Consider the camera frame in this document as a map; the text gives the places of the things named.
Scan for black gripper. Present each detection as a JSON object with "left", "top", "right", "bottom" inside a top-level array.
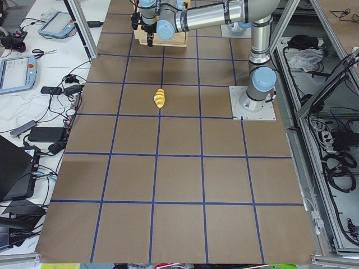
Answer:
[{"left": 131, "top": 12, "right": 157, "bottom": 47}]

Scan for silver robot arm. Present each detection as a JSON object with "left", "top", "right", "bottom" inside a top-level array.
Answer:
[
  {"left": 131, "top": 0, "right": 279, "bottom": 112},
  {"left": 228, "top": 22, "right": 252, "bottom": 33}
]

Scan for light wooden drawer cabinet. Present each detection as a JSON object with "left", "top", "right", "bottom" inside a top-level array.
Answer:
[{"left": 134, "top": 1, "right": 191, "bottom": 47}]

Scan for toy bread roll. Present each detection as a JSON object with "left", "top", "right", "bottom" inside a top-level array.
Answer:
[{"left": 154, "top": 89, "right": 165, "bottom": 109}]

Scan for upper teach pendant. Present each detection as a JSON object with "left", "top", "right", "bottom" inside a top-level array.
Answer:
[{"left": 38, "top": 11, "right": 75, "bottom": 39}]

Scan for teach pendant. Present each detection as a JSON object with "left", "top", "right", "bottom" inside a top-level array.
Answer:
[
  {"left": 1, "top": 55, "right": 37, "bottom": 94},
  {"left": 38, "top": 11, "right": 75, "bottom": 39}
]

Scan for black scissors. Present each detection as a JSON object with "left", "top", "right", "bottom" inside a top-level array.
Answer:
[{"left": 31, "top": 49, "right": 57, "bottom": 59}]

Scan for lower teach pendant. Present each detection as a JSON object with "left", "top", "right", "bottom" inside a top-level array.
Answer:
[{"left": 1, "top": 55, "right": 37, "bottom": 94}]

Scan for black cloth bundle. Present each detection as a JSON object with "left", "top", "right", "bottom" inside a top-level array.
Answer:
[{"left": 287, "top": 35, "right": 319, "bottom": 50}]

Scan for black power adapter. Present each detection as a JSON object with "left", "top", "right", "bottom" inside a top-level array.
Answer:
[{"left": 28, "top": 127, "right": 64, "bottom": 142}]

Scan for crumpled white cloth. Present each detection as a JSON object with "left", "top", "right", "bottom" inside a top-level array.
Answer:
[{"left": 288, "top": 48, "right": 324, "bottom": 72}]

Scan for black laptop computer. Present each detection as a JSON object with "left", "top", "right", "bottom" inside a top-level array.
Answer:
[{"left": 1, "top": 137, "right": 40, "bottom": 202}]

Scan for white power strip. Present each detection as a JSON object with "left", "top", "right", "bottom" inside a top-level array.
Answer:
[{"left": 316, "top": 122, "right": 335, "bottom": 153}]

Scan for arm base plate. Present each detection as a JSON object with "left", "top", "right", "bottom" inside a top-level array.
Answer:
[
  {"left": 229, "top": 86, "right": 276, "bottom": 121},
  {"left": 220, "top": 22, "right": 251, "bottom": 39}
]

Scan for aluminium frame post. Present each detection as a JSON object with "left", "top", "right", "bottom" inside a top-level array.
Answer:
[{"left": 63, "top": 0, "right": 98, "bottom": 61}]

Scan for coiled black cables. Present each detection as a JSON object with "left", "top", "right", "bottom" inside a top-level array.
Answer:
[{"left": 321, "top": 155, "right": 357, "bottom": 194}]

